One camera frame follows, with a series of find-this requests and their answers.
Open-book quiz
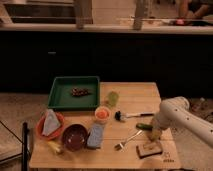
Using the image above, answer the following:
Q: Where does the dark red bowl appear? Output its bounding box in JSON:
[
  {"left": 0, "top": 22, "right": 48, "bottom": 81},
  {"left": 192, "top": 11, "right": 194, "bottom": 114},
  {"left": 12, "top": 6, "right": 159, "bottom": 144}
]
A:
[{"left": 62, "top": 124, "right": 88, "bottom": 152}]

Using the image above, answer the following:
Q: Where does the black chair frame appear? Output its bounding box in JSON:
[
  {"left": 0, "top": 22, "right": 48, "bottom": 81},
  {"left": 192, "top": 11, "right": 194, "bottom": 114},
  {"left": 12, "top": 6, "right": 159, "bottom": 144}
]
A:
[{"left": 1, "top": 122, "right": 31, "bottom": 171}]

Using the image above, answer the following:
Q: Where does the person in background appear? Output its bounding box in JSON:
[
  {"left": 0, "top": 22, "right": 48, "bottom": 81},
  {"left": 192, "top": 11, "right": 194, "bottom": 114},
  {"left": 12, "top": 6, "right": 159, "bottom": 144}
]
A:
[{"left": 175, "top": 0, "right": 213, "bottom": 26}]

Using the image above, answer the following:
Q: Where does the bunch of dark grapes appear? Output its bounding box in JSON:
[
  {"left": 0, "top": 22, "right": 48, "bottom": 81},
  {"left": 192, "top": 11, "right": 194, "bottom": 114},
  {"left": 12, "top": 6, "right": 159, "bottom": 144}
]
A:
[{"left": 71, "top": 88, "right": 90, "bottom": 97}]

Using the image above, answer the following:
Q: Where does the black dish brush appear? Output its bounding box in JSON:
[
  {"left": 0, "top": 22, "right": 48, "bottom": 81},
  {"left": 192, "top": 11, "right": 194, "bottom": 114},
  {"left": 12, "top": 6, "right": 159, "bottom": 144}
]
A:
[{"left": 114, "top": 111, "right": 153, "bottom": 122}]

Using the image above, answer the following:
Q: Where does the green plastic cup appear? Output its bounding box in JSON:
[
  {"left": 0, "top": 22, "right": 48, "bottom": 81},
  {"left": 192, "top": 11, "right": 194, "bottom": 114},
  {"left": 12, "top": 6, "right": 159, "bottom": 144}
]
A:
[{"left": 107, "top": 91, "right": 119, "bottom": 107}]

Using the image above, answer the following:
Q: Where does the blue sponge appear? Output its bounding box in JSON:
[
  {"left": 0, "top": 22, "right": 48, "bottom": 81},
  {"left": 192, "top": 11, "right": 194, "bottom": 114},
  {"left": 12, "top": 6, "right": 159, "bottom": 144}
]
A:
[{"left": 87, "top": 123, "right": 104, "bottom": 149}]

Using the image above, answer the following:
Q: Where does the green plastic tray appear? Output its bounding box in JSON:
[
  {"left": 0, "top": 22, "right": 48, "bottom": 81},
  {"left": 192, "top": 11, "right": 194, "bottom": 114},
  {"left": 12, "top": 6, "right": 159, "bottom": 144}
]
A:
[{"left": 48, "top": 76, "right": 100, "bottom": 110}]

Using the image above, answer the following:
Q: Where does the brown wooden block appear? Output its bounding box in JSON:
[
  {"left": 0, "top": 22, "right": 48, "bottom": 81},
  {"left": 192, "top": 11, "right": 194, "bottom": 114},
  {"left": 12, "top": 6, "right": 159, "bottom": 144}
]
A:
[{"left": 136, "top": 141, "right": 163, "bottom": 159}]

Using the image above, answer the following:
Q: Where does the grey folded cloth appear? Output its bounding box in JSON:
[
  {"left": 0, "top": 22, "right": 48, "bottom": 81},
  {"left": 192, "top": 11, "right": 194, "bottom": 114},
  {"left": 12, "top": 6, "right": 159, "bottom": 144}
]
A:
[{"left": 42, "top": 109, "right": 61, "bottom": 136}]

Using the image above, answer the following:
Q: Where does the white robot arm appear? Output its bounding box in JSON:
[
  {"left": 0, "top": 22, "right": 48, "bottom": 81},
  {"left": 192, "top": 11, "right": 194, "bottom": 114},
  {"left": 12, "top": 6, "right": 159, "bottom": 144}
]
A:
[{"left": 149, "top": 96, "right": 213, "bottom": 148}]

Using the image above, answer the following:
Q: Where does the small cup with orange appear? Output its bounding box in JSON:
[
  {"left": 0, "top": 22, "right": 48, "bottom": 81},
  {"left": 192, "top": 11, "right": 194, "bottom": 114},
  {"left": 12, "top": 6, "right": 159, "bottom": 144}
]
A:
[{"left": 95, "top": 106, "right": 111, "bottom": 124}]

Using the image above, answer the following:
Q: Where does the green pepper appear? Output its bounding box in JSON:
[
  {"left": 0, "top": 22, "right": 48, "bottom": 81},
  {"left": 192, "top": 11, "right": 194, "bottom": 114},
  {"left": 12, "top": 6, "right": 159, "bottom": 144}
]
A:
[{"left": 136, "top": 123, "right": 153, "bottom": 131}]

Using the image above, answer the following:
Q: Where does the metal fork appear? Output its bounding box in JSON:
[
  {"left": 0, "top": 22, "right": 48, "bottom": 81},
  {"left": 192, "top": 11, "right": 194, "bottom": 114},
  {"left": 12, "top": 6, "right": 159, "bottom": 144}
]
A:
[{"left": 114, "top": 130, "right": 143, "bottom": 151}]

